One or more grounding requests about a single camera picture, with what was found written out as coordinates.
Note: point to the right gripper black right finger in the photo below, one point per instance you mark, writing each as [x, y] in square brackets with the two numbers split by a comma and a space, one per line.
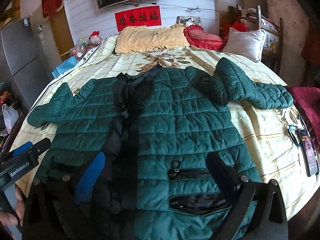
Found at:
[269, 219]

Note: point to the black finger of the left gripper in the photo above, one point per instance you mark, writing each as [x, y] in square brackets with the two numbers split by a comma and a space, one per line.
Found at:
[41, 146]

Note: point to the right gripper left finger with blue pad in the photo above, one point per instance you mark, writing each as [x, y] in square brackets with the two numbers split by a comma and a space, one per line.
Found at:
[53, 206]

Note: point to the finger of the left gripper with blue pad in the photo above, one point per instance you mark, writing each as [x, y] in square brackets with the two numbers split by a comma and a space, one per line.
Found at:
[22, 148]

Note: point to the dark green quilted jacket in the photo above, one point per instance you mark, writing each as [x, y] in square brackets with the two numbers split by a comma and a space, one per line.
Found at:
[155, 130]

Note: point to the person's left hand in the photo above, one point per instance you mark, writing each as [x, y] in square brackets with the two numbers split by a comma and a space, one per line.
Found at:
[9, 219]

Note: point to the white plastic bag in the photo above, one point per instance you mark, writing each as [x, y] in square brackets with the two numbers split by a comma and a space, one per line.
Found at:
[10, 116]

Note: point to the floral cream bed quilt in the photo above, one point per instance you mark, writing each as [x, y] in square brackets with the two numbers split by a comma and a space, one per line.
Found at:
[263, 131]

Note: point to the blue paper bag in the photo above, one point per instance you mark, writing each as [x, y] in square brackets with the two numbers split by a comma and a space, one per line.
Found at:
[64, 67]

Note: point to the grey refrigerator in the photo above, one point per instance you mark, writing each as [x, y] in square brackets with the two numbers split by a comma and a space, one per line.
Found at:
[23, 66]

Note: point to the plush toy with red hat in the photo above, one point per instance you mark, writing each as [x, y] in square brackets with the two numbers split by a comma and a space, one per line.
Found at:
[94, 39]

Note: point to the dark red blanket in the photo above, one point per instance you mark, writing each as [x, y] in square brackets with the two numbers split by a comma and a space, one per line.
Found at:
[307, 102]

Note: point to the yellow frilled pillow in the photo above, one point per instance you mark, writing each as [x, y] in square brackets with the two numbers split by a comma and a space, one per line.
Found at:
[142, 39]

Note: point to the white pillow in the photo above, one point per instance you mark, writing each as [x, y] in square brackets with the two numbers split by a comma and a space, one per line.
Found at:
[248, 43]

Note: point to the red banner with characters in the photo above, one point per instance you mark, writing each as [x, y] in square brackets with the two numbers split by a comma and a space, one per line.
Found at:
[144, 16]

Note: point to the wooden chair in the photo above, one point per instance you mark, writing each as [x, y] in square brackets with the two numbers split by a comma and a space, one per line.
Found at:
[273, 46]

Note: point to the red frilled cushion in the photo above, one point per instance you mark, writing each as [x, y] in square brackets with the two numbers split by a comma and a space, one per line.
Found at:
[197, 37]

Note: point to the framed photo at headboard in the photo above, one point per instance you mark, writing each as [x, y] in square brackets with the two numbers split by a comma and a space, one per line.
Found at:
[188, 20]

